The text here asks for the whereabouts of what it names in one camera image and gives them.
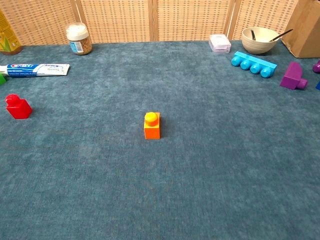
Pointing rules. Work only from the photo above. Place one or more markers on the small red building block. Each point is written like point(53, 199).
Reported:
point(19, 108)

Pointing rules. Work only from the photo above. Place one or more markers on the small orange building block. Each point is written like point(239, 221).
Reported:
point(151, 130)

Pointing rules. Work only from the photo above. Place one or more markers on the clear plastic box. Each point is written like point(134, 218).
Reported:
point(220, 45)

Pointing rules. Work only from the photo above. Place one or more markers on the woven folding screen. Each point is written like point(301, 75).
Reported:
point(120, 20)

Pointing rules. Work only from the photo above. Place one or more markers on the cyan four-stud long block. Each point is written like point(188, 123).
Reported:
point(255, 63)

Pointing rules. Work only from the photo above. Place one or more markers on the white-lidded glass jar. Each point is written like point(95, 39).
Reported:
point(78, 40)

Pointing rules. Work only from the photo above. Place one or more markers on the beige bowl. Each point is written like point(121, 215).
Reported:
point(257, 46)

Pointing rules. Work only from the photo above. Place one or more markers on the white blue toothpaste tube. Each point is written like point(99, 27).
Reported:
point(37, 70)

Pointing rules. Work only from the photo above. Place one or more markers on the purple sloped building block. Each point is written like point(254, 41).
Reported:
point(291, 76)

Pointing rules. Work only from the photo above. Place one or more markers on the metal spoon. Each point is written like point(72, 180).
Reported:
point(281, 35)

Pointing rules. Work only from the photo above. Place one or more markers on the green two-stud building block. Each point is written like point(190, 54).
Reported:
point(2, 79)

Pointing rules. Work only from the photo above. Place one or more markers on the cardboard box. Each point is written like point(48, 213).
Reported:
point(305, 30)

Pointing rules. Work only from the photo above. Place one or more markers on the yellow tea bottle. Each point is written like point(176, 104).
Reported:
point(7, 40)

